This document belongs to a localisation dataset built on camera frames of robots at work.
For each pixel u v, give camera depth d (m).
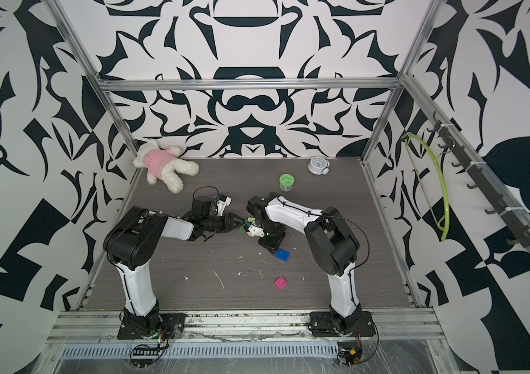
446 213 0.66
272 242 0.79
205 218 0.83
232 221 0.88
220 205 0.91
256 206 0.68
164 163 1.05
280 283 0.81
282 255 0.87
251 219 0.92
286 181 1.05
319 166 1.14
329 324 0.74
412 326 0.76
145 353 0.73
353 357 0.70
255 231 0.85
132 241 0.52
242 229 0.87
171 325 0.74
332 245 0.50
